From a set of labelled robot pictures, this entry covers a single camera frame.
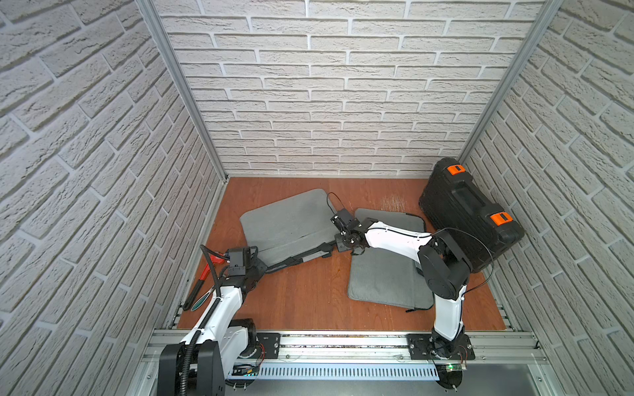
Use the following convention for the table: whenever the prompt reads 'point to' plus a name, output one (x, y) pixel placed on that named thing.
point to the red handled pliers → (217, 258)
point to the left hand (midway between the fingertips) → (263, 260)
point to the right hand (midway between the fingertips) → (347, 240)
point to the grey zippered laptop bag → (299, 228)
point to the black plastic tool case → (452, 201)
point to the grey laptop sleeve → (385, 277)
